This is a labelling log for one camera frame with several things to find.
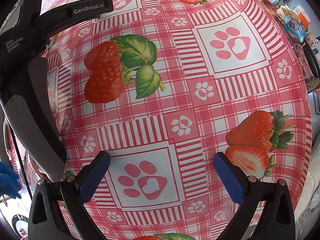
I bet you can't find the blue gloved left hand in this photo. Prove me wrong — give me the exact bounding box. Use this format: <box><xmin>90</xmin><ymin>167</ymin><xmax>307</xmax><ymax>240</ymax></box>
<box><xmin>0</xmin><ymin>161</ymin><xmax>22</xmax><ymax>199</ymax></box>

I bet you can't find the clutter of packages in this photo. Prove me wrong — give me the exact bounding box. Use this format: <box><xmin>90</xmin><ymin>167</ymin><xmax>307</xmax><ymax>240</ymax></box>
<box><xmin>258</xmin><ymin>0</ymin><xmax>319</xmax><ymax>94</ymax></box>

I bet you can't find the strawberry plaid tablecloth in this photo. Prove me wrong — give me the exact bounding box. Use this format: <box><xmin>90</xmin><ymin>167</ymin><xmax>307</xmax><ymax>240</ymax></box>
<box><xmin>4</xmin><ymin>0</ymin><xmax>313</xmax><ymax>240</ymax></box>

